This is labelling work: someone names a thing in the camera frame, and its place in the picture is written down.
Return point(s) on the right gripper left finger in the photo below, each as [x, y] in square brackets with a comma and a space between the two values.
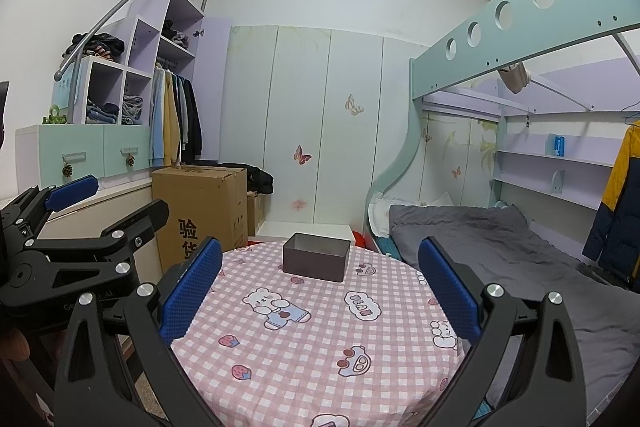
[94, 386]

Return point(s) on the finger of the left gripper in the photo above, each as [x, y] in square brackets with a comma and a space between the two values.
[117, 242]
[71, 193]

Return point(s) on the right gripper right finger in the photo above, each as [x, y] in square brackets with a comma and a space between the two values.
[546, 385]

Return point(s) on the person left hand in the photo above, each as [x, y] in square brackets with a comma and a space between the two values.
[13, 347]

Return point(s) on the teal drawer cabinet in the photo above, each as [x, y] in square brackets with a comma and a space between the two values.
[55, 154]

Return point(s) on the large cardboard box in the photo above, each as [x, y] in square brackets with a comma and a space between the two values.
[202, 201]

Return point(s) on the hanging clothes row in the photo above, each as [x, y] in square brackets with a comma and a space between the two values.
[175, 127]

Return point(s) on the small cardboard box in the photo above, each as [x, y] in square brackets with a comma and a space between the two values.
[256, 204]

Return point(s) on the white red low platform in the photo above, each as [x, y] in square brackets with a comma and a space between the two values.
[278, 232]

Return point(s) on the black bag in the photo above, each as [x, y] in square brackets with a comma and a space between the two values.
[258, 181]

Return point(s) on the grey bed duvet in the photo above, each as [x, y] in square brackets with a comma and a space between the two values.
[499, 247]

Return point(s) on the yellow navy jacket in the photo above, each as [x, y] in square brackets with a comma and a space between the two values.
[613, 240]

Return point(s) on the pink checkered tablecloth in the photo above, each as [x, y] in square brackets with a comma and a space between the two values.
[268, 348]

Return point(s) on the lilac cube shelf unit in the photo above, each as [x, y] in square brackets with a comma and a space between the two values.
[156, 34]

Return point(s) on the grey metal tin box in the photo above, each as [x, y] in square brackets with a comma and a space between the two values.
[319, 257]

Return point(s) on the white wardrobe with butterflies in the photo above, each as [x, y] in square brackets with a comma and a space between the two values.
[323, 111]

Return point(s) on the white pillow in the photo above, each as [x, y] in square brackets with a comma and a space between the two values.
[379, 216]

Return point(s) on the blue box on shelf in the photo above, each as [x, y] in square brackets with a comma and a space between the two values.
[555, 145]

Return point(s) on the teal bunk bed frame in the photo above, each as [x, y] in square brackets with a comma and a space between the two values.
[534, 68]

